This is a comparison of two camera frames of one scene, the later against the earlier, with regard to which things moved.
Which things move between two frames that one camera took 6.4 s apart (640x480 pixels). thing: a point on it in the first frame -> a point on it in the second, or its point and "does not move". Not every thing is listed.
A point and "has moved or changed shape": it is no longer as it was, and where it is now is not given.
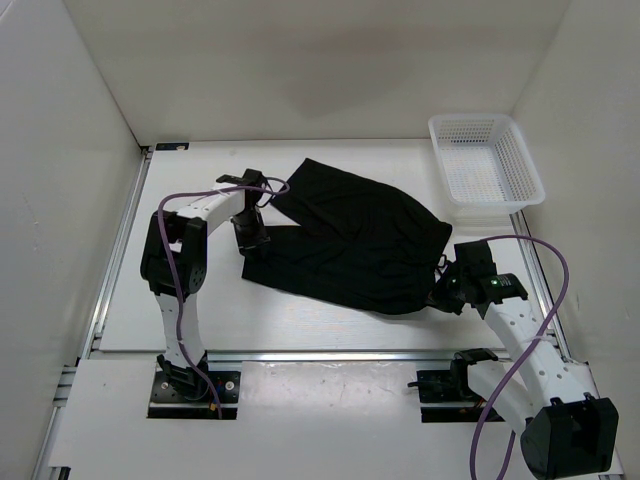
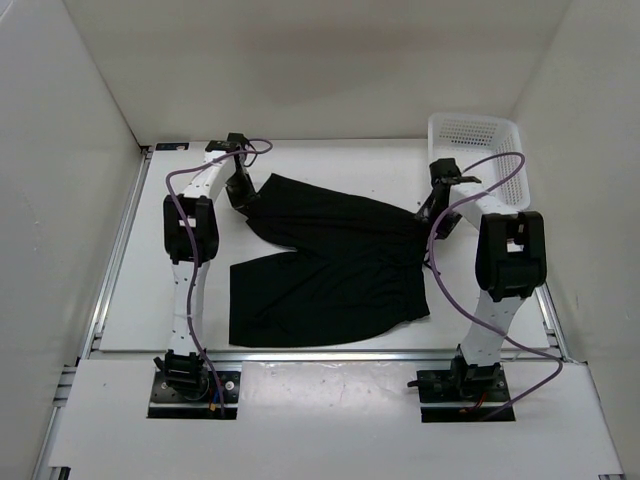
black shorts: [351, 242] has moved or changed shape
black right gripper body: [448, 292] -> [431, 212]
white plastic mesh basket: [484, 162] does not move
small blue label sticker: [170, 146] does not move
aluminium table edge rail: [287, 355] does not move
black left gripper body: [250, 229] -> [240, 190]
